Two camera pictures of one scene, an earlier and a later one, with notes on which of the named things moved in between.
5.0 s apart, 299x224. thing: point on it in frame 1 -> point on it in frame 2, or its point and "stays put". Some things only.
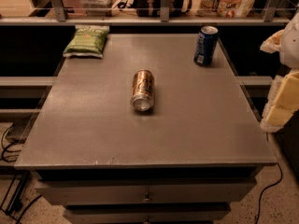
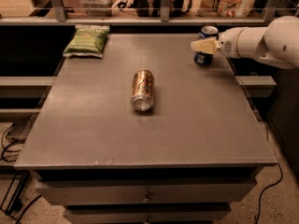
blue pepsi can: x=206 y=46 stays put
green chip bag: x=88 y=41 stays put
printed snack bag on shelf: x=232 y=1 stays put
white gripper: x=290 y=49 -> x=225 y=45
